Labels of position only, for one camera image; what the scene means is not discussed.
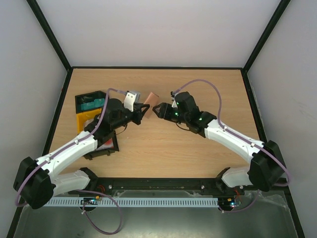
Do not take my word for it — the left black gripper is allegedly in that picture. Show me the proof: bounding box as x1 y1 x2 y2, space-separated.
111 103 149 130

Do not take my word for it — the brown leather card holder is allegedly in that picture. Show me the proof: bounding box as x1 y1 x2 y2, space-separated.
144 92 159 119

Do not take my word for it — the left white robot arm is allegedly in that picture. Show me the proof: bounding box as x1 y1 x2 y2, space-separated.
13 98 150 209

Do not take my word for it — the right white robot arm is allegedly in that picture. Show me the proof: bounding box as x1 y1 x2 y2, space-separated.
153 92 285 194

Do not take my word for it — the teal card stack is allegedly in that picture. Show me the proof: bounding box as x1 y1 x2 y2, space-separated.
80 98 105 111

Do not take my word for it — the black bin with red cards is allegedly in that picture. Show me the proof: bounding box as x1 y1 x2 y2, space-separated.
84 134 119 160

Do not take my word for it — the black bin with teal cards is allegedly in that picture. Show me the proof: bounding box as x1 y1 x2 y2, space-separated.
75 91 106 114

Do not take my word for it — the yellow bin with white cards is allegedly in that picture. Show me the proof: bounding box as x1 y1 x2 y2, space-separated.
76 109 102 133

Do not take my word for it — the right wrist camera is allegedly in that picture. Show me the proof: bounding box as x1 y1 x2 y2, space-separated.
171 91 178 108

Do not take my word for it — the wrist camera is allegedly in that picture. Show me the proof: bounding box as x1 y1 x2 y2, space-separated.
171 91 178 108
123 91 141 112

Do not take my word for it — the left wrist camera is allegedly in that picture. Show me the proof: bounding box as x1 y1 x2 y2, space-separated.
123 91 141 112

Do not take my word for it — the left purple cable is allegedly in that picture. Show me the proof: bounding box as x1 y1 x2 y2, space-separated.
15 87 129 234

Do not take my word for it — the purple cable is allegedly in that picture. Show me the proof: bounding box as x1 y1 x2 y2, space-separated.
15 87 129 234
173 79 291 214

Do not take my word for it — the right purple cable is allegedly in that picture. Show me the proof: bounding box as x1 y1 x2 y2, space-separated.
173 79 291 214

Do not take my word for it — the black aluminium frame rail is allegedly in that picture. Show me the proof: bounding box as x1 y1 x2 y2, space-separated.
66 175 289 196

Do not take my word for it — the light blue slotted cable duct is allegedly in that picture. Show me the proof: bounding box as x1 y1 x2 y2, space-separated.
46 197 218 208

